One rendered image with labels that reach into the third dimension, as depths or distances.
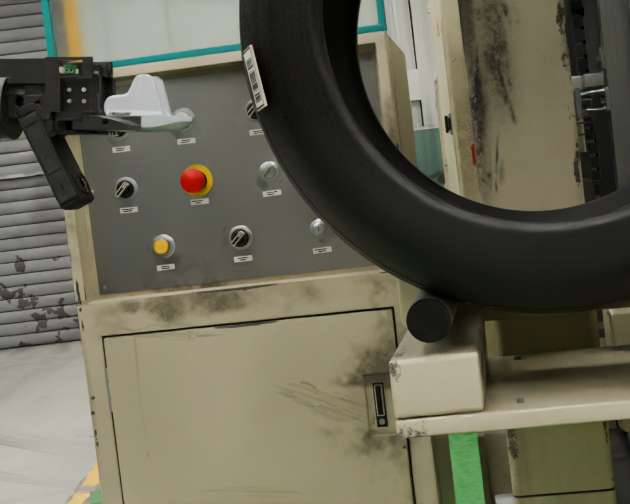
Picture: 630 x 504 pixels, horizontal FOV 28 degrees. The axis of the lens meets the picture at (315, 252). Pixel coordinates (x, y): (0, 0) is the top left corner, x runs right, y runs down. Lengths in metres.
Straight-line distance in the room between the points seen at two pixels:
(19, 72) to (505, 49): 0.60
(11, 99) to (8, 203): 9.26
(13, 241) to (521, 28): 9.23
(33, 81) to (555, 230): 0.58
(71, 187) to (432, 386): 0.44
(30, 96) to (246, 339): 0.74
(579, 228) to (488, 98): 0.44
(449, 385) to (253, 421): 0.81
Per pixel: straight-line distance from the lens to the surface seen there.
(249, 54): 1.22
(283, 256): 2.02
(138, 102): 1.34
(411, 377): 1.24
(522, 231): 1.18
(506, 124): 1.59
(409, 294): 1.58
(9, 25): 10.73
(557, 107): 1.60
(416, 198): 1.18
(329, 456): 2.01
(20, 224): 10.64
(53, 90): 1.36
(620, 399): 1.26
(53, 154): 1.37
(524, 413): 1.25
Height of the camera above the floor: 1.04
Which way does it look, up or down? 3 degrees down
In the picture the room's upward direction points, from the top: 7 degrees counter-clockwise
